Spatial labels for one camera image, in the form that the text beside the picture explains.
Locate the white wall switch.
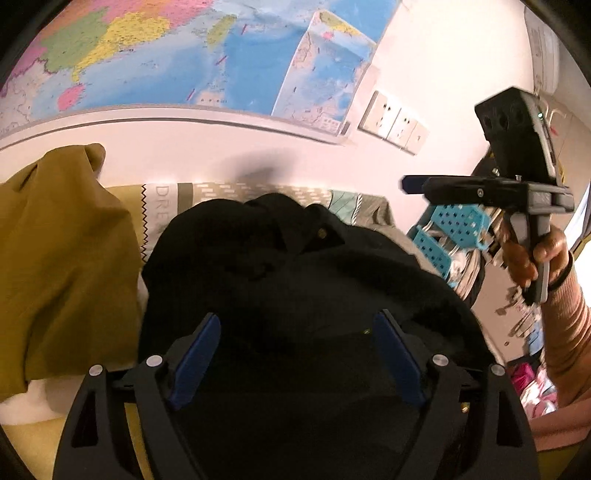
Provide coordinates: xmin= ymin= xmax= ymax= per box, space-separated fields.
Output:
xmin=406 ymin=122 xmax=430 ymax=155

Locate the pink bag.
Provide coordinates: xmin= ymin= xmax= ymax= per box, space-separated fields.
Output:
xmin=508 ymin=362 xmax=559 ymax=418

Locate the blue plastic basket rack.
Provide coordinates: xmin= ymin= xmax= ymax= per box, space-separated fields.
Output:
xmin=406 ymin=203 xmax=492 ymax=282

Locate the small map sheet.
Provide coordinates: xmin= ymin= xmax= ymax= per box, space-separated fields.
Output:
xmin=271 ymin=10 xmax=377 ymax=134

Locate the person's right hand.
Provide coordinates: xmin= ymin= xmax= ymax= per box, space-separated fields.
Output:
xmin=501 ymin=226 xmax=575 ymax=291

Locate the white cloth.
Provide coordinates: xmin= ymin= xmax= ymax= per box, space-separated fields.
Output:
xmin=0 ymin=376 xmax=93 ymax=425

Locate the white wall socket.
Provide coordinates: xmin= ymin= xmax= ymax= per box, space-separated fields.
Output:
xmin=358 ymin=91 xmax=402 ymax=139
xmin=387 ymin=108 xmax=419 ymax=148

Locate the black garment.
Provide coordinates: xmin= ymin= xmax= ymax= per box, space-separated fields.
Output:
xmin=139 ymin=193 xmax=509 ymax=480

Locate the mustard yellow garment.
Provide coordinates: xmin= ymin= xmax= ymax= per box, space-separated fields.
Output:
xmin=0 ymin=143 xmax=148 ymax=402

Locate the patterned bedsheet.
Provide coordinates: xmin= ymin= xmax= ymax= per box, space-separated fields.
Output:
xmin=139 ymin=181 xmax=419 ymax=264

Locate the white air conditioner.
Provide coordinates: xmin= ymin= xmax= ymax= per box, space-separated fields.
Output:
xmin=524 ymin=4 xmax=561 ymax=93

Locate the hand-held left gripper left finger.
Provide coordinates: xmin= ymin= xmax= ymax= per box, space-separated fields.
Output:
xmin=53 ymin=313 xmax=221 ymax=480

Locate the large wall map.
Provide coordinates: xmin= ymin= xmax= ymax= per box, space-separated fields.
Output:
xmin=0 ymin=0 xmax=402 ymax=139

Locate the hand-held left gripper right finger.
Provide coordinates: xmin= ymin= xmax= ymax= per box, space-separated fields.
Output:
xmin=372 ymin=309 xmax=541 ymax=480

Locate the person's right forearm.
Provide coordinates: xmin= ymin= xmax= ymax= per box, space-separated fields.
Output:
xmin=538 ymin=263 xmax=591 ymax=416

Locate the black wrist band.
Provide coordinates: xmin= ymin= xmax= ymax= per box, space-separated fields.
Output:
xmin=547 ymin=253 xmax=576 ymax=292

